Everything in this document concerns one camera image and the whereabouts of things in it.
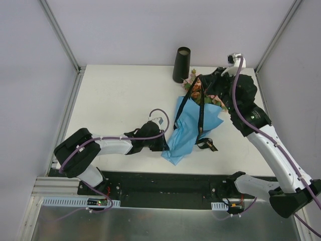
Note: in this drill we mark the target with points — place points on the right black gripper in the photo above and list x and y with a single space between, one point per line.
209 81

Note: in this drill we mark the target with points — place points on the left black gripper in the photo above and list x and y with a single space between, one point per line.
161 142

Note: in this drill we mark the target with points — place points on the pink orange flower bunch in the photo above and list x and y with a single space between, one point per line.
196 92

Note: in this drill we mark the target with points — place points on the blue wrapping paper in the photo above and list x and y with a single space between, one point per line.
185 134

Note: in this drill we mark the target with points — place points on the black gold-lettered ribbon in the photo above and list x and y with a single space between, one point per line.
200 118

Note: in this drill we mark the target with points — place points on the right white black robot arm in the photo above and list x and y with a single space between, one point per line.
294 188

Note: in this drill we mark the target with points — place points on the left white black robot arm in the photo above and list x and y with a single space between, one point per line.
76 153

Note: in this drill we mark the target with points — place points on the black tapered vase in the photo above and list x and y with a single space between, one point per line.
182 64

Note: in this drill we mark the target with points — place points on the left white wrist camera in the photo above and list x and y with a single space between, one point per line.
157 120

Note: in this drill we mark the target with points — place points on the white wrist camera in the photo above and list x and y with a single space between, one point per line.
157 120
234 61

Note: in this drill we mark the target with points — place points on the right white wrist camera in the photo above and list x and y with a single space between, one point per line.
234 61

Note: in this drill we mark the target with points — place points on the right white cable duct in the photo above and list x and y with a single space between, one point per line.
219 206

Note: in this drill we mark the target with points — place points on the white cable duct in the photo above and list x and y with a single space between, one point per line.
80 202
219 206

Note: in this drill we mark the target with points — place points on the left white cable duct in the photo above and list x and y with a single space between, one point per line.
80 202

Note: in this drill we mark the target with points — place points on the left aluminium frame post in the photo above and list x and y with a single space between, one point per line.
59 34

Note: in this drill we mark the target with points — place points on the aluminium frame post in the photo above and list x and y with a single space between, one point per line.
278 34
59 34

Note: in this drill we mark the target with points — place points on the right aluminium frame post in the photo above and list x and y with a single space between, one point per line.
278 34

